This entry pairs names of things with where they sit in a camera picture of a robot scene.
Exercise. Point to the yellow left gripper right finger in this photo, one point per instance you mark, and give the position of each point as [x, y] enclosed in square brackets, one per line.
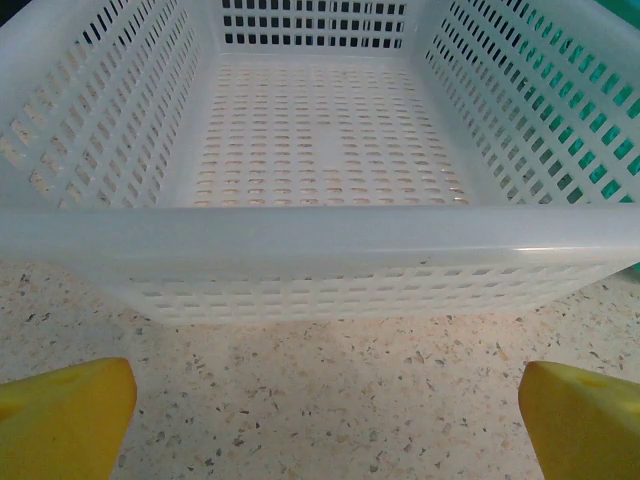
[585, 430]

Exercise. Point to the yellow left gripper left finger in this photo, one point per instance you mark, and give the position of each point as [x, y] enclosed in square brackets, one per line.
[60, 425]

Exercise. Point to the white plastic basket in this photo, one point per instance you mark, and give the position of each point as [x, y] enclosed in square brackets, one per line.
[320, 240]

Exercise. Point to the teal plastic basket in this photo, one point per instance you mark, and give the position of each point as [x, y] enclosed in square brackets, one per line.
[625, 15]

